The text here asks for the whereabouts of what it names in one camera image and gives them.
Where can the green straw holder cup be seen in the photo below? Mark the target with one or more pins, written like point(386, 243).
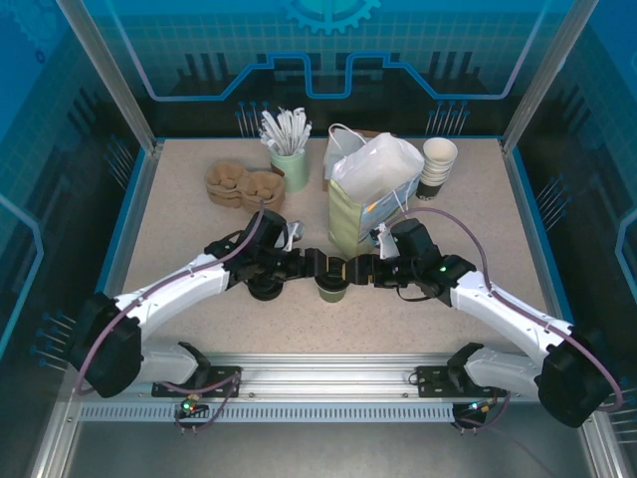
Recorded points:
point(291, 174)

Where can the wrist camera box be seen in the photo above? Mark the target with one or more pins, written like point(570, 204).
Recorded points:
point(294, 234)
point(384, 241)

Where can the stack of cardboard cup carriers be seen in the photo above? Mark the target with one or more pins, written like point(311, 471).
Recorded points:
point(239, 189)

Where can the aluminium frame rail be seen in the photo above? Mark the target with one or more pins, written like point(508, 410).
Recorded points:
point(323, 373)

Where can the white wrapped straw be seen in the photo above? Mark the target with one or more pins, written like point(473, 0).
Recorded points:
point(268, 139)
point(283, 127)
point(270, 129)
point(304, 134)
point(297, 127)

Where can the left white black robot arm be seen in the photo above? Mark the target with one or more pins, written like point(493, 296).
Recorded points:
point(169, 294)

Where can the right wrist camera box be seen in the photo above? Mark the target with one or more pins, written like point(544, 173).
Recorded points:
point(384, 241)

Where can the white paper napkins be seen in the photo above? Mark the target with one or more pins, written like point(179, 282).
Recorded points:
point(343, 149)

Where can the stack of paper cups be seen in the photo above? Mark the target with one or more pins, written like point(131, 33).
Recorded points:
point(438, 169)

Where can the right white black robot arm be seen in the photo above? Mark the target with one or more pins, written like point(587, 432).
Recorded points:
point(507, 309)

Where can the green paper coffee cup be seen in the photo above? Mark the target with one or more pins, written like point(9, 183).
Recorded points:
point(332, 296)

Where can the brown cardboard napkin box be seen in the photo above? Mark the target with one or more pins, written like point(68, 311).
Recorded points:
point(373, 133)

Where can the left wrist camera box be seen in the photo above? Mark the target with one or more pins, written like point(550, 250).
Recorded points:
point(294, 234)

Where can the green paper gift bag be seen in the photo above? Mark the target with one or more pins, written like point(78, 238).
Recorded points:
point(348, 219)

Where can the aluminium frame post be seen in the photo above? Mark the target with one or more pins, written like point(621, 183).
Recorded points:
point(542, 84)
point(114, 84)

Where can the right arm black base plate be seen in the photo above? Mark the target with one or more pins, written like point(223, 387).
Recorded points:
point(433, 381)

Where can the stack of black lids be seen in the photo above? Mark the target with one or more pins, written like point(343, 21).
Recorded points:
point(266, 294)

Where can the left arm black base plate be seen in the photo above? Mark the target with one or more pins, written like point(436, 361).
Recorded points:
point(224, 381)

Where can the black plastic cup lid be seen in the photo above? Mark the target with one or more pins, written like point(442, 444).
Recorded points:
point(328, 284)

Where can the small circuit board with LED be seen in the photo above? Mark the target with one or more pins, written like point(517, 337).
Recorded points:
point(480, 407)
point(191, 406)

